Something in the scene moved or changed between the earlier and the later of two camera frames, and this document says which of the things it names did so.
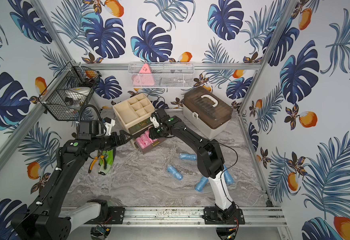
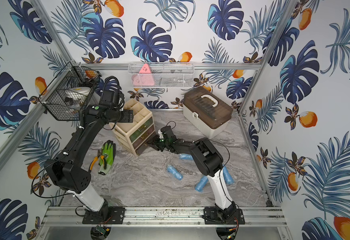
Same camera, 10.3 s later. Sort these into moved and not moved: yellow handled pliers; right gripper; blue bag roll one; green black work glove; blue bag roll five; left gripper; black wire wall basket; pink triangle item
Moved: right gripper; left gripper
Not moved: green black work glove; blue bag roll one; blue bag roll five; pink triangle item; black wire wall basket; yellow handled pliers
